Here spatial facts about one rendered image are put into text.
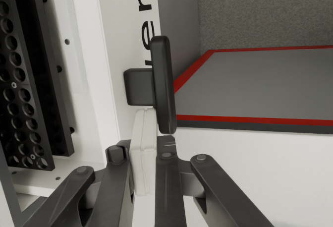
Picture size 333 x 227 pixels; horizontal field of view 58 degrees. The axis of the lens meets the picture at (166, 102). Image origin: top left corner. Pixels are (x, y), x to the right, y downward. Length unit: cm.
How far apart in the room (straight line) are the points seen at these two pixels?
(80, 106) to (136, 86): 14
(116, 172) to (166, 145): 4
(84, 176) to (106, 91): 8
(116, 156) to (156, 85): 7
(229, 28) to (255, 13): 10
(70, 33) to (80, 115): 9
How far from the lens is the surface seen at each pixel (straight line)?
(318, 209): 44
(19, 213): 35
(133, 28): 25
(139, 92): 22
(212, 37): 113
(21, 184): 37
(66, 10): 32
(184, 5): 89
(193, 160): 16
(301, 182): 41
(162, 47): 21
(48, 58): 31
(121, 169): 16
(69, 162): 39
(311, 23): 112
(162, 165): 16
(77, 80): 33
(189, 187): 16
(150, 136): 18
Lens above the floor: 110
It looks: 63 degrees down
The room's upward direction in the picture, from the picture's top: 136 degrees counter-clockwise
